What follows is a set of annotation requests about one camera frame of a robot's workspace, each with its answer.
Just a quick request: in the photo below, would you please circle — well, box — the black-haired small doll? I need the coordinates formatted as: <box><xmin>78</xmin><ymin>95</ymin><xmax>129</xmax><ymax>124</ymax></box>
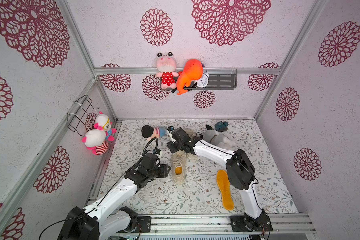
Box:
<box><xmin>141</xmin><ymin>125</ymin><xmax>167</xmax><ymax>141</ymax></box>

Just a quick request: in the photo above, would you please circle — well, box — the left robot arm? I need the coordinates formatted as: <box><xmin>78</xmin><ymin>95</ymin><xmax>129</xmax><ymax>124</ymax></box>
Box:
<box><xmin>58</xmin><ymin>153</ymin><xmax>171</xmax><ymax>240</ymax></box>

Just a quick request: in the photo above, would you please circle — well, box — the orange insole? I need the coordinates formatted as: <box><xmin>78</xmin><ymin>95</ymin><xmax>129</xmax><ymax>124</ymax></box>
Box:
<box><xmin>216</xmin><ymin>170</ymin><xmax>235</xmax><ymax>211</ymax></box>
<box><xmin>175</xmin><ymin>167</ymin><xmax>183</xmax><ymax>175</ymax></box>

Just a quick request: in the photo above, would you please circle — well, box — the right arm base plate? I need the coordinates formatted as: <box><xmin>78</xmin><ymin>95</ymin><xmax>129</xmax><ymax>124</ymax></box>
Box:
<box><xmin>230</xmin><ymin>215</ymin><xmax>273</xmax><ymax>233</ymax></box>

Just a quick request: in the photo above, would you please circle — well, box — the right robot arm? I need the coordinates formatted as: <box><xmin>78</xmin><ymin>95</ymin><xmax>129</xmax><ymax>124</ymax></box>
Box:
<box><xmin>168</xmin><ymin>126</ymin><xmax>263</xmax><ymax>220</ymax></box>

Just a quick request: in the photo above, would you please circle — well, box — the white plush with glasses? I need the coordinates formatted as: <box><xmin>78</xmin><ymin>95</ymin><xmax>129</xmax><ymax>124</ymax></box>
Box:
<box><xmin>94</xmin><ymin>112</ymin><xmax>117</xmax><ymax>142</ymax></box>

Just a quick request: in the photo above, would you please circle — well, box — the orange plush fish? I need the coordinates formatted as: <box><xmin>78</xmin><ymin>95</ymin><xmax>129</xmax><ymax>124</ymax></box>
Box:
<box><xmin>176</xmin><ymin>59</ymin><xmax>204</xmax><ymax>95</ymax></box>

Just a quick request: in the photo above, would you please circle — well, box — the white alarm clock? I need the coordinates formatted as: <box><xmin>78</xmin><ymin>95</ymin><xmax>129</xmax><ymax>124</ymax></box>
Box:
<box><xmin>196</xmin><ymin>72</ymin><xmax>210</xmax><ymax>88</ymax></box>

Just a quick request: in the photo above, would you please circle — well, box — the pink frog plush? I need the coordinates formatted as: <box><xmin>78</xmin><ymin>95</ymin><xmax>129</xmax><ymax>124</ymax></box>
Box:
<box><xmin>155</xmin><ymin>52</ymin><xmax>179</xmax><ymax>90</ymax></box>

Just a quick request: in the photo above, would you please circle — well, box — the black wire basket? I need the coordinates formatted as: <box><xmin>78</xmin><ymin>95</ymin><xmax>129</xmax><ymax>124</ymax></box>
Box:
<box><xmin>66</xmin><ymin>95</ymin><xmax>99</xmax><ymax>137</ymax></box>

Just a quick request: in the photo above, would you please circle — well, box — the grey white plush dog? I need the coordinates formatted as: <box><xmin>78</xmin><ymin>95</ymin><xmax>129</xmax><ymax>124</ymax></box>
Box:
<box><xmin>202</xmin><ymin>125</ymin><xmax>236</xmax><ymax>151</ymax></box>

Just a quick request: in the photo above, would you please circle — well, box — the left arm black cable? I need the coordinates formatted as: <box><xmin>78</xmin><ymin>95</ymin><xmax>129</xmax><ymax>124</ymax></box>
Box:
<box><xmin>38</xmin><ymin>137</ymin><xmax>160</xmax><ymax>240</ymax></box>

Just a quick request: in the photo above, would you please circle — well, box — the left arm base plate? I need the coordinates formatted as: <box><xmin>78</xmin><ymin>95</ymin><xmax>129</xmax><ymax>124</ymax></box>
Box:
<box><xmin>126</xmin><ymin>216</ymin><xmax>152</xmax><ymax>233</ymax></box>

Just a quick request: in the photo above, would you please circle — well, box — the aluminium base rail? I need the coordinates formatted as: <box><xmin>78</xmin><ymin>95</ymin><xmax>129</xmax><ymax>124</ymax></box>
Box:
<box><xmin>111</xmin><ymin>213</ymin><xmax>316</xmax><ymax>237</ymax></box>

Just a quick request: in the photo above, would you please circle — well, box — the teal toy car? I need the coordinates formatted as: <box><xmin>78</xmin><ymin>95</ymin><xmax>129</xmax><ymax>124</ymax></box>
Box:
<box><xmin>215</xmin><ymin>121</ymin><xmax>229</xmax><ymax>133</ymax></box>

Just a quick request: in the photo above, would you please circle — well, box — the white pink striped plush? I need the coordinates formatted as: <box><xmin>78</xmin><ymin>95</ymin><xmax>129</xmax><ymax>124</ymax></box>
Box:
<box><xmin>82</xmin><ymin>129</ymin><xmax>109</xmax><ymax>155</ymax></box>

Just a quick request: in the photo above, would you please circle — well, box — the beige sneaker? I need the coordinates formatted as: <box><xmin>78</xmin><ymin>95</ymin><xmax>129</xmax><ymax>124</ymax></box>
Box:
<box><xmin>185</xmin><ymin>129</ymin><xmax>198</xmax><ymax>160</ymax></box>
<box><xmin>171</xmin><ymin>151</ymin><xmax>187</xmax><ymax>185</ymax></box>

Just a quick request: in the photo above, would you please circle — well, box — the grey wall shelf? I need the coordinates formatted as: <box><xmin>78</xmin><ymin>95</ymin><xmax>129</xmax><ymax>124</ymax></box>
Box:
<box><xmin>185</xmin><ymin>69</ymin><xmax>238</xmax><ymax>92</ymax></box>

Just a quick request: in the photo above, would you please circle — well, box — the floral table mat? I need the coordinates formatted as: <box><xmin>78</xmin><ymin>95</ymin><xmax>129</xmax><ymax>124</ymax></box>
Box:
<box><xmin>98</xmin><ymin>120</ymin><xmax>298</xmax><ymax>214</ymax></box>

